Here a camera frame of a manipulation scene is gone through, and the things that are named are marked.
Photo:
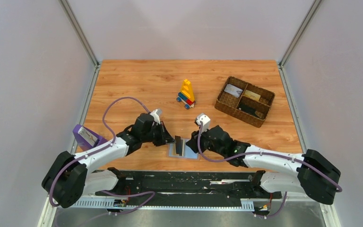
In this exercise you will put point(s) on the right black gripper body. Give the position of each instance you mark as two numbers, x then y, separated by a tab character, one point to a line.
197	141

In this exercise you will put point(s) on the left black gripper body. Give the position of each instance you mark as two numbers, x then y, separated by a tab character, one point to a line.
163	135

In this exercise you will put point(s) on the grey credit card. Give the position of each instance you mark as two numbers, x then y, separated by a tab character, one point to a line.
179	146

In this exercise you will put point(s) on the pink card holder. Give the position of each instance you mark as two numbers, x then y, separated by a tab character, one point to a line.
187	152

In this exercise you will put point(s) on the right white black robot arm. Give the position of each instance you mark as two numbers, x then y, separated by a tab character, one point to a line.
309	173

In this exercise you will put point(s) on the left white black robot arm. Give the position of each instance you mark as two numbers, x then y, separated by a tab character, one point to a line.
73	176

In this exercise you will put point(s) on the black card in basket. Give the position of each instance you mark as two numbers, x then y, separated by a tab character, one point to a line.
247	109

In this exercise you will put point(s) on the white card in basket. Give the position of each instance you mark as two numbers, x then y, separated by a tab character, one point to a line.
233	90

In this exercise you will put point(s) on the gold card in basket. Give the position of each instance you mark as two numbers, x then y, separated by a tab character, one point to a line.
251	95

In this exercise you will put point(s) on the purple box with card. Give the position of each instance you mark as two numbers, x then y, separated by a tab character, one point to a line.
87	139

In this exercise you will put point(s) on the colourful toy block car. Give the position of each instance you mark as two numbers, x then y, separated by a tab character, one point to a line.
186	95

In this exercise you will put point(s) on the woven brown divided basket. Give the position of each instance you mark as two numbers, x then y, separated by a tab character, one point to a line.
228	104

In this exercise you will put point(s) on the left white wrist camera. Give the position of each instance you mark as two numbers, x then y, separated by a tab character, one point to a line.
157	115

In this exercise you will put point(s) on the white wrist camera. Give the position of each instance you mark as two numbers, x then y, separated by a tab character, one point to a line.
157	115
203	121

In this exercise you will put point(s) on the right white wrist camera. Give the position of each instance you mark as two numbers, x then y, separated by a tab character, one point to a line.
203	121

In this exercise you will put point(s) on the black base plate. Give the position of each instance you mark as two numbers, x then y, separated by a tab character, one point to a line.
190	189

